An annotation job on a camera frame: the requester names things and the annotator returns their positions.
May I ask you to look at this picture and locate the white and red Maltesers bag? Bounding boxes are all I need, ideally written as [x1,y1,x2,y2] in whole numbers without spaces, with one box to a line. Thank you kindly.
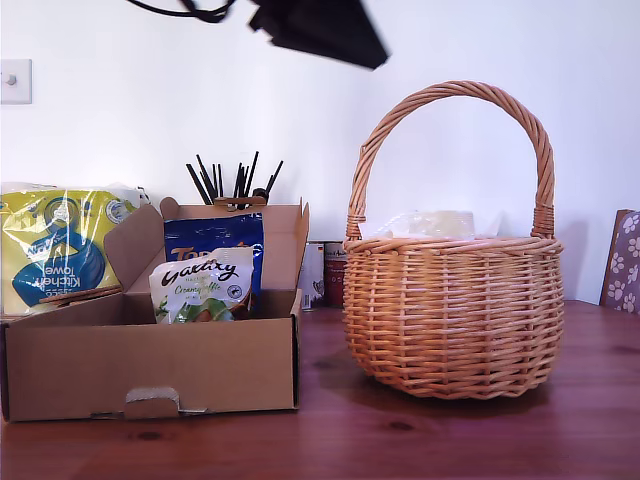
[357,209,475,241]

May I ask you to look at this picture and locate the blue Terry's chocolate bag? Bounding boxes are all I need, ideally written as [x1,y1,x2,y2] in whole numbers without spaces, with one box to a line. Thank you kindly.
[163,212,265,296]

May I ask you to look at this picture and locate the white Galaxy egg bag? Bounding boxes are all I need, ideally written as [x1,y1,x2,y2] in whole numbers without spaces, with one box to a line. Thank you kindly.
[148,247,259,325]

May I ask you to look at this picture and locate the woven wicker basket with handle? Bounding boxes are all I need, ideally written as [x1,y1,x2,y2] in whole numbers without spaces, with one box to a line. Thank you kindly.
[342,79,566,401]

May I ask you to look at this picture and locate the brown cardboard box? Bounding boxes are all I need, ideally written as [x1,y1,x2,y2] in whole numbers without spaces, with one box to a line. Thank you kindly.
[0,196,310,423]

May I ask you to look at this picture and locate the black sticks in wooden holder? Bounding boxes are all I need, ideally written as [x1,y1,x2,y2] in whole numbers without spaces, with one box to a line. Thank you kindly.
[184,151,285,210]

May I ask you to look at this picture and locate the white label tin can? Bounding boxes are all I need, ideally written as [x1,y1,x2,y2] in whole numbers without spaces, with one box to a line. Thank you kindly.
[303,241,326,312]

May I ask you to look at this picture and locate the red label tin can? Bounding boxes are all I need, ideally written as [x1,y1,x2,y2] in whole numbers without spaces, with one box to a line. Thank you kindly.
[323,241,347,307]

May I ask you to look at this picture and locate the white tissue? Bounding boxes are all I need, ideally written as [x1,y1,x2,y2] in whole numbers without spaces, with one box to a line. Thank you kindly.
[474,212,507,238]

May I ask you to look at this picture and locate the yellow kitchen towel pack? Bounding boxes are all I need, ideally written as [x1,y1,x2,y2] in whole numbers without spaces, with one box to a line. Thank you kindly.
[0,180,151,317]

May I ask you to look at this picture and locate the paw print cushion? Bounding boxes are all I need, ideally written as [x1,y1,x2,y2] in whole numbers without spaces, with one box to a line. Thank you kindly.
[604,211,640,316]

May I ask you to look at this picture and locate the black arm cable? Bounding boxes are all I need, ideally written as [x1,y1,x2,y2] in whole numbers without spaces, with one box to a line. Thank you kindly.
[124,0,236,25]

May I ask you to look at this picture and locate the white wall light switch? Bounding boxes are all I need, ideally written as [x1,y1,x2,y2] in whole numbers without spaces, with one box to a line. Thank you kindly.
[0,58,32,105]

